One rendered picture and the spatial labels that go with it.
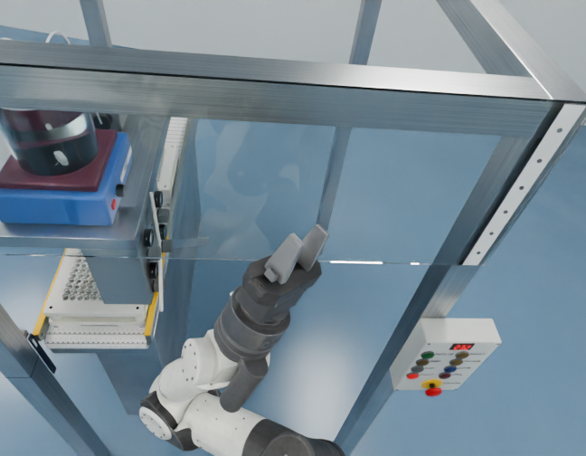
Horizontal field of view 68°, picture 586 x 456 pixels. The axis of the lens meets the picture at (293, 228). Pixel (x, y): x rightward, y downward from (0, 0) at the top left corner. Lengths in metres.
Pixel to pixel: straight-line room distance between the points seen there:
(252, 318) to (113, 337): 0.76
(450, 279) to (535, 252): 2.24
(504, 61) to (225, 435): 0.75
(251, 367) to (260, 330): 0.06
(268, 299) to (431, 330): 0.56
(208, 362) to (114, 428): 1.51
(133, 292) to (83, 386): 1.26
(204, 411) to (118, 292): 0.33
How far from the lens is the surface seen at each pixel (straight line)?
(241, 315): 0.57
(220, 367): 0.63
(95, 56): 0.60
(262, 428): 0.80
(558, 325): 2.84
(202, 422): 0.85
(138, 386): 1.84
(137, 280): 0.97
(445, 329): 1.02
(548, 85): 0.70
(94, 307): 1.24
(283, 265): 0.51
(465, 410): 2.32
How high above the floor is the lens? 1.96
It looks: 47 degrees down
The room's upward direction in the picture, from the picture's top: 8 degrees clockwise
